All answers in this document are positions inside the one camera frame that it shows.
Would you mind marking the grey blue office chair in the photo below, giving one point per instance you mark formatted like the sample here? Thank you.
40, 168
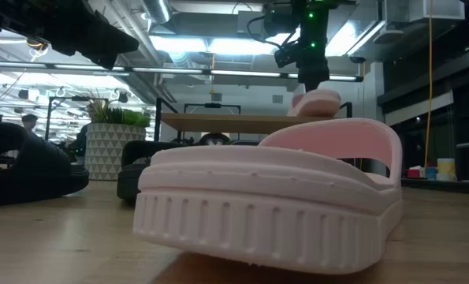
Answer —
208, 139

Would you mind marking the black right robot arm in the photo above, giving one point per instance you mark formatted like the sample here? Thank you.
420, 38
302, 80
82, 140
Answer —
315, 19

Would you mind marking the small red box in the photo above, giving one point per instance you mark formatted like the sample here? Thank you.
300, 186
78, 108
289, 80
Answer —
414, 173

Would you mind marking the wooden shelf with black legs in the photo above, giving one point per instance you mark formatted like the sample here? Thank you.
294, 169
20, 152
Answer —
226, 123

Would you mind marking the person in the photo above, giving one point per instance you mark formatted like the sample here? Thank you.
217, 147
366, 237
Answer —
30, 121

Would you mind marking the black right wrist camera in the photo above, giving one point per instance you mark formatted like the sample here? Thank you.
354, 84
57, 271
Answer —
285, 56

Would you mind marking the yellow white cylinder container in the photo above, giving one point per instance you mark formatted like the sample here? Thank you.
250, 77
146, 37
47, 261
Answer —
446, 169

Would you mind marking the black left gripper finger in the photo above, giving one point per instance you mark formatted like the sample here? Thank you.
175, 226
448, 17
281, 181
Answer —
116, 37
100, 59

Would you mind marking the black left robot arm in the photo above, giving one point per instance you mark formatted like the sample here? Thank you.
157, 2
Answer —
1, 16

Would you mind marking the succulent in white patterned pot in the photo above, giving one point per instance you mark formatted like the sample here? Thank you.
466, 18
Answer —
108, 154

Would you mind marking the black rubber slide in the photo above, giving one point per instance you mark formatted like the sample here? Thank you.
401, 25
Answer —
29, 177
133, 173

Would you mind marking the black aluminium table frame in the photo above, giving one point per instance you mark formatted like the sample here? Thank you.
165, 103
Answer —
443, 186

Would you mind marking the small blue cup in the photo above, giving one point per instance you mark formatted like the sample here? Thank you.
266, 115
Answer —
431, 173

